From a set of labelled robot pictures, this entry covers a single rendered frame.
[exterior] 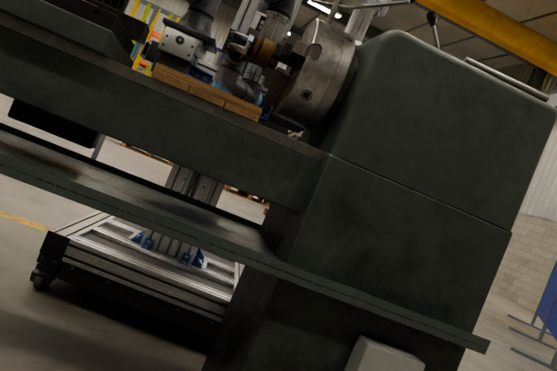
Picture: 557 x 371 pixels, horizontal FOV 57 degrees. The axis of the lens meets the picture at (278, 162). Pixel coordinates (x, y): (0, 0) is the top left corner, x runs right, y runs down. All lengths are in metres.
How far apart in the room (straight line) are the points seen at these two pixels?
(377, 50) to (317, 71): 0.17
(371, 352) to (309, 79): 0.75
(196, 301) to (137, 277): 0.24
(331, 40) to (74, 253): 1.26
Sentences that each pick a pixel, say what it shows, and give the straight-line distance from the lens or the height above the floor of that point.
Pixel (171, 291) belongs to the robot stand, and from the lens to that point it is 2.07.
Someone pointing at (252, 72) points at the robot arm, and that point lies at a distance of 1.88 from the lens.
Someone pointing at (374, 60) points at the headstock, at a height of 1.14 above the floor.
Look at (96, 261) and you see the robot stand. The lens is 2.10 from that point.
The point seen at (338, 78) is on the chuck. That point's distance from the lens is 1.45.
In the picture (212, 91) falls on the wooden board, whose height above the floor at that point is 0.89.
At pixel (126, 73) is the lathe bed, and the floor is 0.85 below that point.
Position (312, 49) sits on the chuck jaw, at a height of 1.12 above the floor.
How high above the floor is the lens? 0.76
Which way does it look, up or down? 1 degrees up
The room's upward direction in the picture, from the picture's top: 23 degrees clockwise
